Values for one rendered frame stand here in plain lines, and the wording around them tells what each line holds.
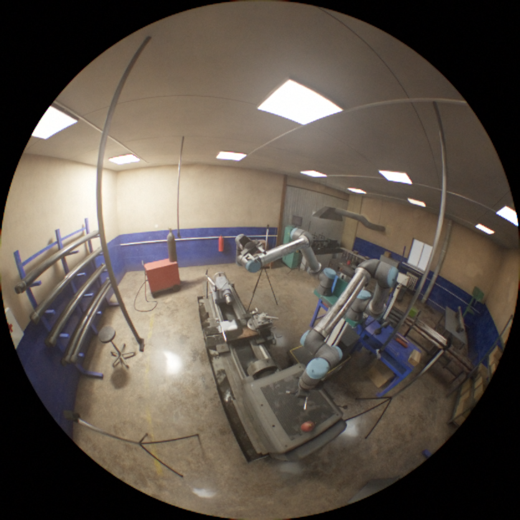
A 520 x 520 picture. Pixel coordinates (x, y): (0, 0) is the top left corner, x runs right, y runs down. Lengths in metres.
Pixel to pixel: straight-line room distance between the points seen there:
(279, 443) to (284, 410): 0.23
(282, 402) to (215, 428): 1.46
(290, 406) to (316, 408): 0.17
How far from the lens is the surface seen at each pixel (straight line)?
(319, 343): 0.83
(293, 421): 1.10
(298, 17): 1.10
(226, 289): 2.24
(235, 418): 2.02
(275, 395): 1.13
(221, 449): 2.40
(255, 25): 1.15
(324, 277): 1.75
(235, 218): 5.42
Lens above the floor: 2.39
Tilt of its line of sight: 22 degrees down
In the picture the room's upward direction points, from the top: 6 degrees clockwise
